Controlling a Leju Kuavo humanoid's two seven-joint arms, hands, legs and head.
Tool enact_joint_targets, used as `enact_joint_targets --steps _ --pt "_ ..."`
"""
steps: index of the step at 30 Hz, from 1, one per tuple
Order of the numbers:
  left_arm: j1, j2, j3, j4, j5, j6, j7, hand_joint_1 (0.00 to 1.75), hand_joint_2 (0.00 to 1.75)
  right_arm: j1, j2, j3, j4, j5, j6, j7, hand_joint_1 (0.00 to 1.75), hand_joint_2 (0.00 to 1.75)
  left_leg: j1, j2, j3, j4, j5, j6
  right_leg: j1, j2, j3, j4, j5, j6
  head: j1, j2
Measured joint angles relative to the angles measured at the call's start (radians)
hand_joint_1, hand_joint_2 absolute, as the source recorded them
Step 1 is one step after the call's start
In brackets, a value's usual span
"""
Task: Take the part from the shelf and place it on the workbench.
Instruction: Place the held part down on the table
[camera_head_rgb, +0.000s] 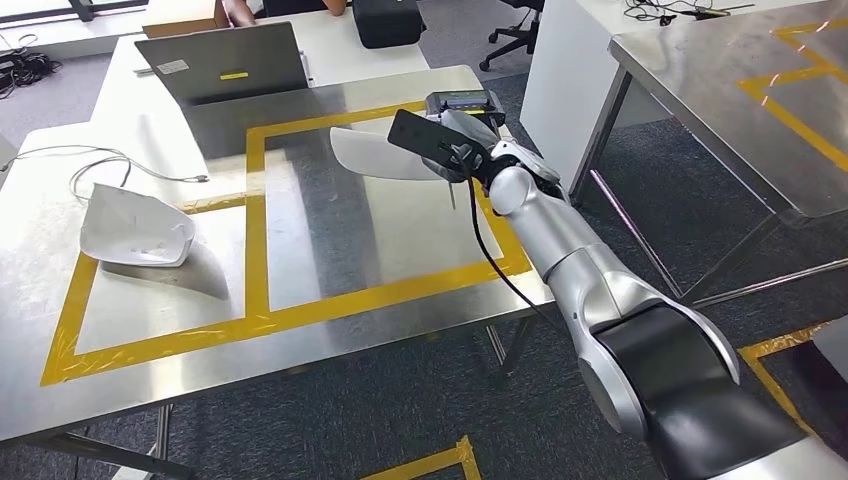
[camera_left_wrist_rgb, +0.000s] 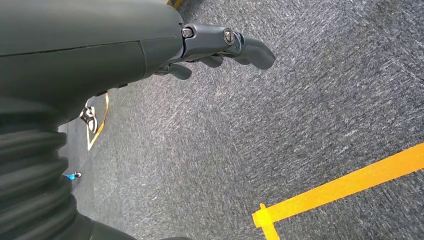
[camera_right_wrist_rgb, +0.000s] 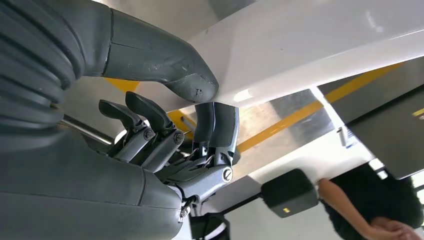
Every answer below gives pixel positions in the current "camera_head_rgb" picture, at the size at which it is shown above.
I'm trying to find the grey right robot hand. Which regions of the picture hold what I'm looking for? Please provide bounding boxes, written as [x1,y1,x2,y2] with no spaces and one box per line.
[422,109,501,185]

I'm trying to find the steel workbench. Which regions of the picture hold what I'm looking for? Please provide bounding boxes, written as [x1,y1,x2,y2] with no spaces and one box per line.
[0,64,556,480]

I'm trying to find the yellow workbench tape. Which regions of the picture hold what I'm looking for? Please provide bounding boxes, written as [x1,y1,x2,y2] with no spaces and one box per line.
[39,99,533,388]

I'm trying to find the steel car part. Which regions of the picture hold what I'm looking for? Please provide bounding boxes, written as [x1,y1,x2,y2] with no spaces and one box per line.
[79,183,198,269]

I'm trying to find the black device with screen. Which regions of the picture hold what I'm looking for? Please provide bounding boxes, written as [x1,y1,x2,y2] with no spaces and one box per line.
[423,89,508,130]

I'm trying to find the black office chair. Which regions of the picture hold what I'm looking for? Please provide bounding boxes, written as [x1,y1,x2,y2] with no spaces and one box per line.
[478,0,547,73]

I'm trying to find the black bag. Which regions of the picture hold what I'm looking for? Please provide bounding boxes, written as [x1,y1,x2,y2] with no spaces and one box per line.
[351,0,427,50]

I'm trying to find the white desk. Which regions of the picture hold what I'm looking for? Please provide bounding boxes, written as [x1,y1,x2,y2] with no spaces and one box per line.
[89,9,432,130]

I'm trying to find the seated person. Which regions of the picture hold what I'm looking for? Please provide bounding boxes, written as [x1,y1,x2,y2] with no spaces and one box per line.
[221,0,349,29]

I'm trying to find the silver laptop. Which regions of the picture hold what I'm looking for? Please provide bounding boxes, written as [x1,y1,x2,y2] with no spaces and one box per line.
[134,21,313,106]

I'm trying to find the cardboard box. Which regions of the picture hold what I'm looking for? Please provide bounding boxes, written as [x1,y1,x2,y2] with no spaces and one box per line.
[141,0,231,40]

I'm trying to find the yellow tape on table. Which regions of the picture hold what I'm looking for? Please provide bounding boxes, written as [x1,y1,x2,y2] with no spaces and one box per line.
[736,18,848,175]

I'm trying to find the yellow floor tape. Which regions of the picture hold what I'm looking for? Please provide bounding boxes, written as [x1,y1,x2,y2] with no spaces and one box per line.
[359,435,483,480]
[737,321,833,439]

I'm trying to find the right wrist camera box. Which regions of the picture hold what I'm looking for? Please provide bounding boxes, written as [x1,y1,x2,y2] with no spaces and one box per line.
[386,108,493,175]

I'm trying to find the black camera cable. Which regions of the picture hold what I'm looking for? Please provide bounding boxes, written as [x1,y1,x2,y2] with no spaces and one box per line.
[463,153,554,321]

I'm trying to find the black cables bundle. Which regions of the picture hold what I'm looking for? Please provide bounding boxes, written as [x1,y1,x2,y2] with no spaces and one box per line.
[622,0,757,28]

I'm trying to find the white cable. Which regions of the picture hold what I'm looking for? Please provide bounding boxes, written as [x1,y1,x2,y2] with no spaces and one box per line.
[0,144,211,205]

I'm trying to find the black cable tangle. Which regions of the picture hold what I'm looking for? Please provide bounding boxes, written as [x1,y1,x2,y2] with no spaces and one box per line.
[0,33,64,102]

